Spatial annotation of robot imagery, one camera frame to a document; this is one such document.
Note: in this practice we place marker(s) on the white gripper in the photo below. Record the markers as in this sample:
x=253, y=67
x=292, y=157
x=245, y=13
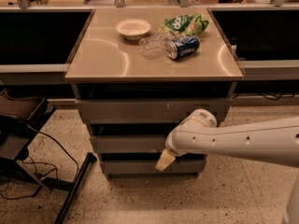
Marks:
x=171, y=146

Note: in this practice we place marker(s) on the grey drawer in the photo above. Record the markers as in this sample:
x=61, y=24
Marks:
x=130, y=137
x=144, y=164
x=136, y=111

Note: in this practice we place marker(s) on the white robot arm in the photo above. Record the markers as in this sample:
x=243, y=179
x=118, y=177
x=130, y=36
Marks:
x=273, y=141

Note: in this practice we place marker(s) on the grey bottom drawer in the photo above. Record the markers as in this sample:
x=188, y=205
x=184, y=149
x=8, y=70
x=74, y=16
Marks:
x=144, y=164

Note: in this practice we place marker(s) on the grey top drawer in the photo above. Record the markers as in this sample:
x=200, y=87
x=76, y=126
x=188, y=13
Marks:
x=136, y=111

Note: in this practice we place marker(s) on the grey drawer cabinet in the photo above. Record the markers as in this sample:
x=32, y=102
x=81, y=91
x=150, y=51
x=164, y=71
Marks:
x=107, y=66

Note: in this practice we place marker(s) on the clear plastic bottle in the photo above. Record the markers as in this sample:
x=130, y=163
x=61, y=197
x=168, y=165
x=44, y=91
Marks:
x=155, y=45

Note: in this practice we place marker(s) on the blue soda can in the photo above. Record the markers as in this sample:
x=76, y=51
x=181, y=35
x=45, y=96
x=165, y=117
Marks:
x=182, y=47

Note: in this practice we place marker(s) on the white bowl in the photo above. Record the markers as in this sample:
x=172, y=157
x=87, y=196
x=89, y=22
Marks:
x=133, y=29

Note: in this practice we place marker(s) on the green chip bag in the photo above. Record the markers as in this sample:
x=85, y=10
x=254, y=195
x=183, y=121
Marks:
x=194, y=24

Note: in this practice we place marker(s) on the black rolling stand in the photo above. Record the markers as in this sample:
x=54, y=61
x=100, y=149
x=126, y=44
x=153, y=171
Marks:
x=21, y=120

